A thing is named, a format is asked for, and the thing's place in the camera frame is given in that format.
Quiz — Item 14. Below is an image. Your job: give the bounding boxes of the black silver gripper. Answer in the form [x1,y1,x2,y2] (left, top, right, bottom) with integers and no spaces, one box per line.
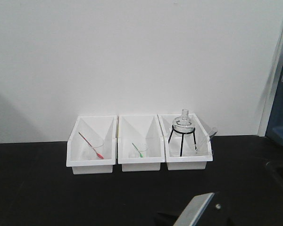
[154,192,283,226]

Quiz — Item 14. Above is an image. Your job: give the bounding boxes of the right white plastic bin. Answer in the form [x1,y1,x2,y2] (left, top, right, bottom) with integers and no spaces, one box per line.
[158,113,213,170]

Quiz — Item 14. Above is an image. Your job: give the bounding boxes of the white plastic bin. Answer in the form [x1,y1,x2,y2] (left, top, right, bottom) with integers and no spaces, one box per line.
[158,113,213,170]
[66,115,117,175]
[117,115,165,172]

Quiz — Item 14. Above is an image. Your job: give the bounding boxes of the green tipped pipette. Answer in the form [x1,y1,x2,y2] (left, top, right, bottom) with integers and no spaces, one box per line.
[132,142,147,158]

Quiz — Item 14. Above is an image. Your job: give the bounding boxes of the small beaker in middle bin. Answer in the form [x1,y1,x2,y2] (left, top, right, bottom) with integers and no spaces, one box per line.
[129,143,148,158]

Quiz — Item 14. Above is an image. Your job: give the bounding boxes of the small beaker in bin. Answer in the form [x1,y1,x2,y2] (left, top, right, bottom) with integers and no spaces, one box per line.
[88,138,104,160]
[129,143,148,158]

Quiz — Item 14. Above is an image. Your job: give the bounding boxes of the black lab sink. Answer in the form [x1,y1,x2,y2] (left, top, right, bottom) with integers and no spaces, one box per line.
[266,161,283,188]

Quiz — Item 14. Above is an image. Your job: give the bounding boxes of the clear round glass flask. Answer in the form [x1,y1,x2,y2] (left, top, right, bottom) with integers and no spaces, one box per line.
[172,109,195,135]

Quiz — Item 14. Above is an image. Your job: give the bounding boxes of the middle white plastic bin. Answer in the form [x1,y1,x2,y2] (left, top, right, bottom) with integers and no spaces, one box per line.
[117,115,165,172]

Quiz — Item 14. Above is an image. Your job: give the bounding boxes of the red tipped pipette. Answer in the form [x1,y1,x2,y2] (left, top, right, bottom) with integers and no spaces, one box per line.
[78,132,104,159]

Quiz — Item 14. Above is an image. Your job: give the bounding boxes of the small beaker in left bin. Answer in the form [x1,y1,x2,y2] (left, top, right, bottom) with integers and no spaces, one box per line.
[88,138,104,160]

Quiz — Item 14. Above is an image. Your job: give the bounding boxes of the left white plastic bin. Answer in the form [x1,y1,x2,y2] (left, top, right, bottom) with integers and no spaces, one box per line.
[66,115,117,175]

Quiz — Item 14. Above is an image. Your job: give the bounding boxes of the black wire tripod stand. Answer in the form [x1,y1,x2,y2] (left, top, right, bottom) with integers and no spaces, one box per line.
[168,129,197,157]

